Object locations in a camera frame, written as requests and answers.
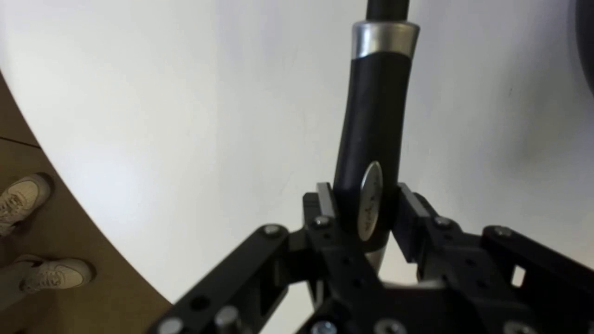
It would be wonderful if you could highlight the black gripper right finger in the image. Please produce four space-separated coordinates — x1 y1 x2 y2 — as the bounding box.
391 182 594 334

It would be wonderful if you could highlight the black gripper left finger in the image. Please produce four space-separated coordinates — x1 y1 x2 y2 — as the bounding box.
146 180 341 334

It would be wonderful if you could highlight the black pan handle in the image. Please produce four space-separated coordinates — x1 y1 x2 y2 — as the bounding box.
332 0 423 254

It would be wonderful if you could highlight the white shoe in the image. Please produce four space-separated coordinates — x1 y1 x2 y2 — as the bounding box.
20 256 96 297
0 173 55 241

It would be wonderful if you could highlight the grey trouser leg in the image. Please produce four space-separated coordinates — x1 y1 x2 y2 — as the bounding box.
0 258 35 312

